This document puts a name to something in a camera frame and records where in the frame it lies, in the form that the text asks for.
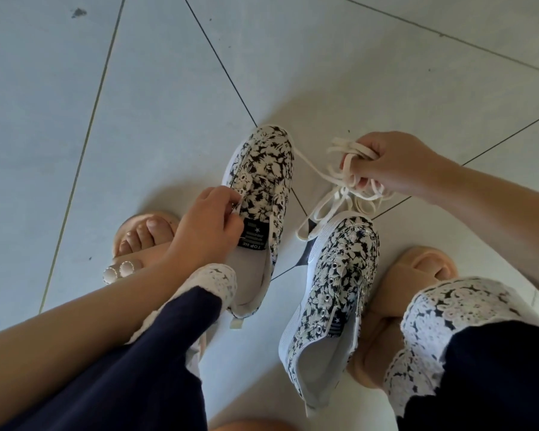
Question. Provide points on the person's left leg navy trousers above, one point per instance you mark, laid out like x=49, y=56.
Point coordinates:
x=130, y=381

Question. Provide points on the person's left hand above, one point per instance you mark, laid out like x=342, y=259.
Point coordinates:
x=202, y=233

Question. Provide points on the person's right leg navy trousers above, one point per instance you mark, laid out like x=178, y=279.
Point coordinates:
x=494, y=381

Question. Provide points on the person's right forearm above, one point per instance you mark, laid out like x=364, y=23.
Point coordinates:
x=507, y=219

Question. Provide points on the pink slipper with green charm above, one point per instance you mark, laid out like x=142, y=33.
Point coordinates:
x=399, y=282

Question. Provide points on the person's leg navy trousers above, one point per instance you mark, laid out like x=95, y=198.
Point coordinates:
x=494, y=381
x=130, y=381

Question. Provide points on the person's left forearm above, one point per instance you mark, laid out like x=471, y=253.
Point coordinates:
x=72, y=336

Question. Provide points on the floral sneaker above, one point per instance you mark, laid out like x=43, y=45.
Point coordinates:
x=265, y=166
x=346, y=264

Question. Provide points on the person's right hand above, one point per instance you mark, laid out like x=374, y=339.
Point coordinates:
x=399, y=166

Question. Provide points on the pink slipper with white charms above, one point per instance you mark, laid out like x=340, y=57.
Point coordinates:
x=152, y=255

